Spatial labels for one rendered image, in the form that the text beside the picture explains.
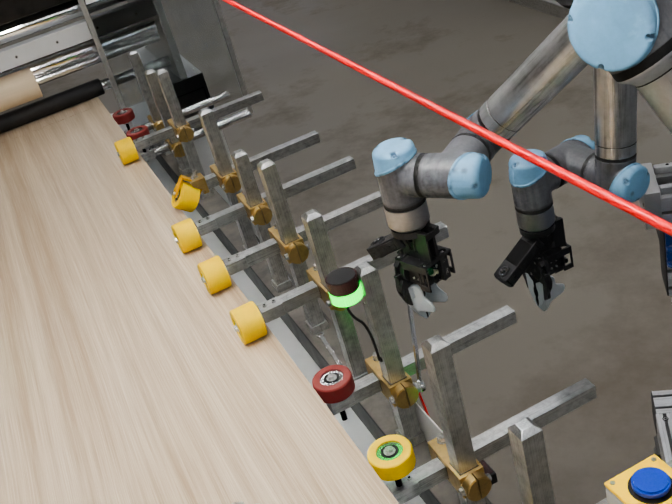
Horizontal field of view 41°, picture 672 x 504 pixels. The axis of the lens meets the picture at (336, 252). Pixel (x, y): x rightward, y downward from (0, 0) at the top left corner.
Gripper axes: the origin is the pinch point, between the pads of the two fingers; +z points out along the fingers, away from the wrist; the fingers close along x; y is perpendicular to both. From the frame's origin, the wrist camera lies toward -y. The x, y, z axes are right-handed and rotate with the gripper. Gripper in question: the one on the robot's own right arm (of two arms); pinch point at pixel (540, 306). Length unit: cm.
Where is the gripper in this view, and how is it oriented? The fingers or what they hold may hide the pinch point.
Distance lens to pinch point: 196.0
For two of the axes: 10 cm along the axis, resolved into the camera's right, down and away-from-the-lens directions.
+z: 2.4, 8.3, 5.1
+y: 8.8, -4.0, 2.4
